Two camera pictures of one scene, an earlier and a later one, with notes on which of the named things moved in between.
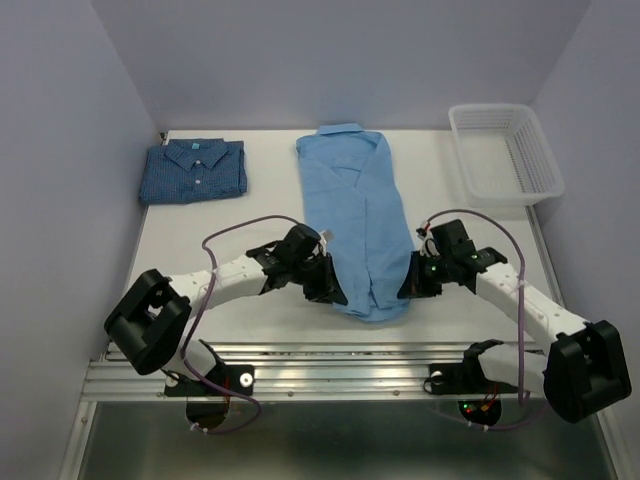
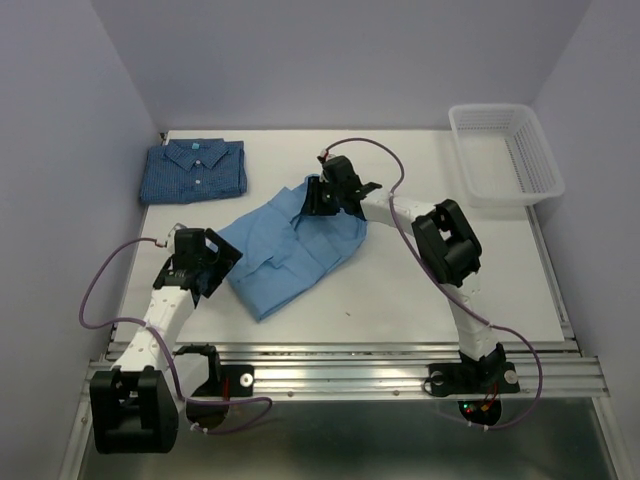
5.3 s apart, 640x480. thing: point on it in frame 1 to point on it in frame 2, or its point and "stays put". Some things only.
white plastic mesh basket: x=503 y=153 stays put
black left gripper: x=327 y=289 to x=225 y=258
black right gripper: x=413 y=285 to x=312 y=205
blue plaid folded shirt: x=192 y=170 stays put
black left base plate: x=238 y=379 stays put
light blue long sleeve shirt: x=354 y=203 to x=286 y=252
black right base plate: x=463 y=379 stays put
